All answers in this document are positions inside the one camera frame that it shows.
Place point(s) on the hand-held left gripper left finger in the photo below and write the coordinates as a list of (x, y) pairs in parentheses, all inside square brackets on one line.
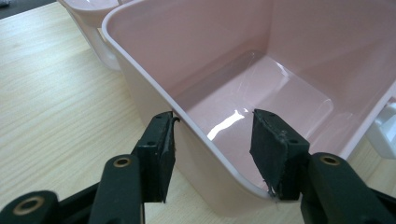
[(157, 155)]

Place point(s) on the pink plastic storage box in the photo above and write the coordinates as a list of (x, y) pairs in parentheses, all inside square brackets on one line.
[(236, 62)]

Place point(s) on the white plastic clasp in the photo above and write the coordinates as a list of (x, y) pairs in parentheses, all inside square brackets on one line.
[(384, 133)]

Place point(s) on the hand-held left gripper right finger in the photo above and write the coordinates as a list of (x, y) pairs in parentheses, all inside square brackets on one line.
[(277, 152)]

